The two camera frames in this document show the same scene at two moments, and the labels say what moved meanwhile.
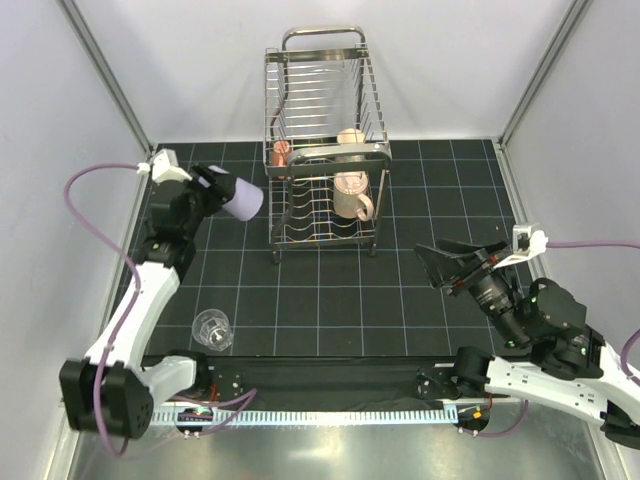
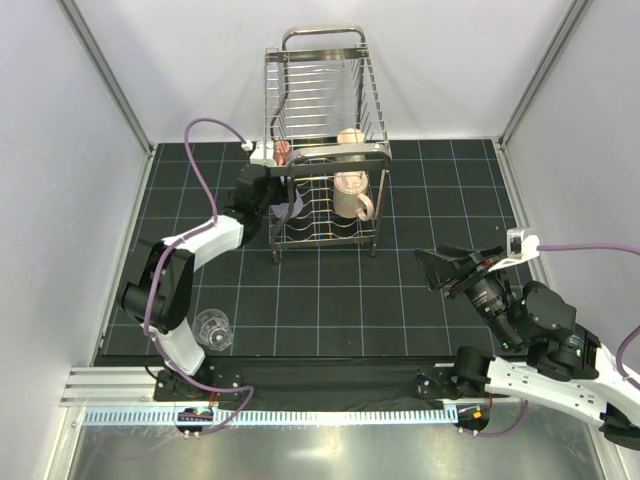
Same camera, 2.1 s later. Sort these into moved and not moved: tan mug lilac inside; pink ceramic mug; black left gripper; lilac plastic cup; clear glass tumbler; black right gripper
Moved: lilac plastic cup; black left gripper
Not moved: clear glass tumbler; black right gripper; tan mug lilac inside; pink ceramic mug
